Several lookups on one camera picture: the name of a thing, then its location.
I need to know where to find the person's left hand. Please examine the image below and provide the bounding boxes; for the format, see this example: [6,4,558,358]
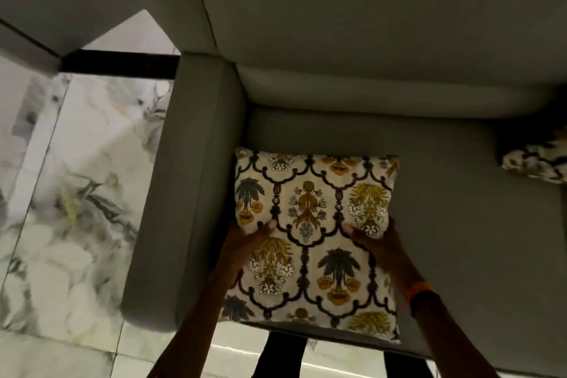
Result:
[216,219,278,284]

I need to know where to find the person's right hand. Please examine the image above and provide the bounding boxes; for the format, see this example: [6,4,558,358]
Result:
[342,216,417,295]

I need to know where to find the floral patterned cushion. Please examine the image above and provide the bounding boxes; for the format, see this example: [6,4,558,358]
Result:
[501,125,567,185]
[220,147,401,344]

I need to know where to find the person's left forearm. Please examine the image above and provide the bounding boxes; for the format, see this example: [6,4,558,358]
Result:
[147,265,242,378]

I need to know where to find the person's right forearm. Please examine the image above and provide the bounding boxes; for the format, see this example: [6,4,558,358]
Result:
[414,298,501,378]

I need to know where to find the orange and black wristband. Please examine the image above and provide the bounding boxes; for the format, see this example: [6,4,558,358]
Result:
[404,281,442,319]

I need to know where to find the person's legs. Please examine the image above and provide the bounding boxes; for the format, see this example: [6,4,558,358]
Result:
[250,331,435,378]

